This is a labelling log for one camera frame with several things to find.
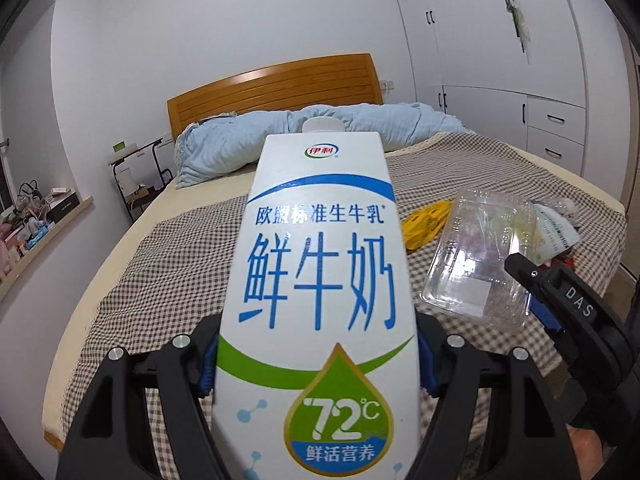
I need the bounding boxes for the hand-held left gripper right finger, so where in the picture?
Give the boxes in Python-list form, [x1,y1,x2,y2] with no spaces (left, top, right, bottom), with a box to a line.
[410,312,586,480]

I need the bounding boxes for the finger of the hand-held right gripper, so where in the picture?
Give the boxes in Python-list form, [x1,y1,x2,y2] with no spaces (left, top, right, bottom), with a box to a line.
[529,294,568,337]
[504,254,551,306]

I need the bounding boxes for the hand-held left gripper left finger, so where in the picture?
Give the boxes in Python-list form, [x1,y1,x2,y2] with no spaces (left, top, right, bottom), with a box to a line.
[55,312,223,480]

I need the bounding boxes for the green white snack packet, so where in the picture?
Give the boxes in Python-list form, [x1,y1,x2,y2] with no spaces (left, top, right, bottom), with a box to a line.
[532,204,582,263]

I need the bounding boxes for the clear plastic container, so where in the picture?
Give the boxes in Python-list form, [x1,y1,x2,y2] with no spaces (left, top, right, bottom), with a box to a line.
[419,187,538,318]

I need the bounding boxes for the yellow snack packet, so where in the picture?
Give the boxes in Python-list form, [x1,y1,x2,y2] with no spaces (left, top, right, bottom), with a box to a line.
[402,200,453,252]

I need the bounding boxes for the white milk carton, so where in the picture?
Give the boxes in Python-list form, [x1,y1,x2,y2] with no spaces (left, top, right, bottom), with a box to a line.
[210,117,426,480]

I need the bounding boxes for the person's right hand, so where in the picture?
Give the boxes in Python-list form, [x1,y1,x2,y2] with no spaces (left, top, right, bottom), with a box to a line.
[567,422,621,480]

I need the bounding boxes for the beige door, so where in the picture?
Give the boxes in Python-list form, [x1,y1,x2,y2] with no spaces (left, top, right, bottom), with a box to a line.
[617,30,640,281]

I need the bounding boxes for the wooden windowsill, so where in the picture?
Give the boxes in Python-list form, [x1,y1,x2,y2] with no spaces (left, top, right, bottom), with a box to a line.
[0,195,94,303]

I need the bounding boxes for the black box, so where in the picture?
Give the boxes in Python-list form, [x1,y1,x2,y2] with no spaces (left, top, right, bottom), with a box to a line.
[46,189,81,223]

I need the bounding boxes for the light blue duvet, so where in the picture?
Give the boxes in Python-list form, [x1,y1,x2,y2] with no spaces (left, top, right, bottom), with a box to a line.
[174,101,471,190]

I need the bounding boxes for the clutter of small items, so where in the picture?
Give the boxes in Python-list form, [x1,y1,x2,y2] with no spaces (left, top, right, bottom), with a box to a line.
[0,180,51,281]

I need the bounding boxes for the white wardrobe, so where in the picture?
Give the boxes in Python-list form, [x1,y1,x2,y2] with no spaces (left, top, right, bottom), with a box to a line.
[389,0,633,201]

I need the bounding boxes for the hanging bag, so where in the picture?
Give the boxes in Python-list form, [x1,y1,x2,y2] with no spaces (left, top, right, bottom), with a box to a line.
[502,0,533,63]

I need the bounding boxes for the black frame bedside table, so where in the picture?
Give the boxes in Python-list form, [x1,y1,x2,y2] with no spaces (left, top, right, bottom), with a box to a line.
[106,132,177,225]

